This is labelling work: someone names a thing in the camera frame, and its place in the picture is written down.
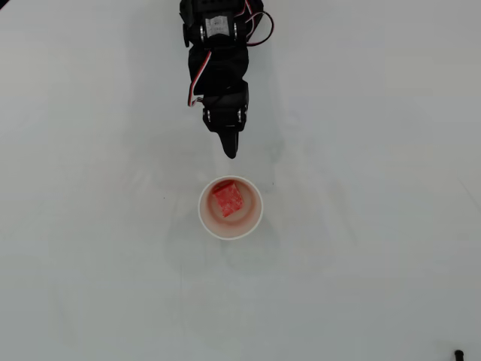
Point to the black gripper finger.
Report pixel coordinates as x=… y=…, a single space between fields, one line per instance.
x=230 y=144

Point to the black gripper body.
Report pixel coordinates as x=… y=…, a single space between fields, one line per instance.
x=224 y=117

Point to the red foam cube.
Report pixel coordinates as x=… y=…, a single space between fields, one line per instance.
x=227 y=199

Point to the tan paper cup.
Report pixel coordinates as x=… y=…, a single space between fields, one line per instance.
x=255 y=210

